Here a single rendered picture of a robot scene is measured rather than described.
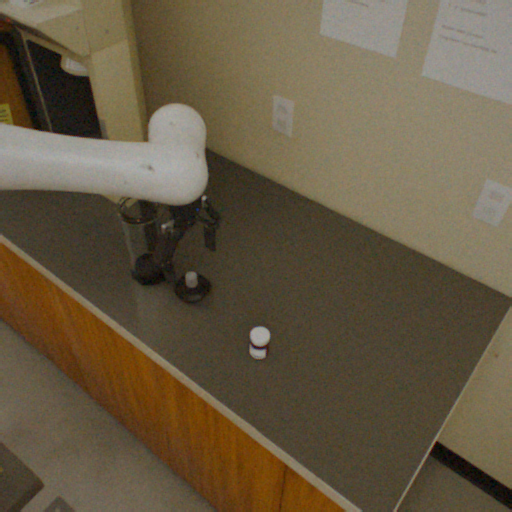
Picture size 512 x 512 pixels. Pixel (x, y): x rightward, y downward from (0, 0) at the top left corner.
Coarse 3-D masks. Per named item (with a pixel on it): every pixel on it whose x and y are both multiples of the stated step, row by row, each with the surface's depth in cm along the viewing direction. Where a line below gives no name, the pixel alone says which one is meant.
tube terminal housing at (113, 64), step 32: (64, 0) 115; (96, 0) 114; (128, 0) 134; (96, 32) 118; (128, 32) 129; (96, 64) 122; (128, 64) 130; (96, 96) 128; (128, 96) 134; (128, 128) 140
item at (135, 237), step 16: (128, 208) 123; (144, 208) 125; (160, 208) 119; (128, 224) 118; (144, 224) 117; (128, 240) 122; (144, 240) 121; (144, 256) 125; (144, 272) 129; (160, 272) 131
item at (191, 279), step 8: (192, 272) 126; (184, 280) 128; (192, 280) 125; (200, 280) 129; (208, 280) 130; (176, 288) 127; (184, 288) 126; (192, 288) 127; (200, 288) 127; (208, 288) 128; (184, 296) 125; (192, 296) 125; (200, 296) 126
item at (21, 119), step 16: (0, 32) 132; (0, 48) 134; (0, 64) 136; (0, 80) 138; (16, 80) 141; (0, 96) 140; (16, 96) 143; (0, 112) 143; (16, 112) 146; (32, 128) 152
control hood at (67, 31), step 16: (0, 0) 115; (48, 0) 116; (16, 16) 110; (32, 16) 109; (48, 16) 109; (64, 16) 110; (80, 16) 113; (48, 32) 109; (64, 32) 112; (80, 32) 115; (64, 48) 120; (80, 48) 117
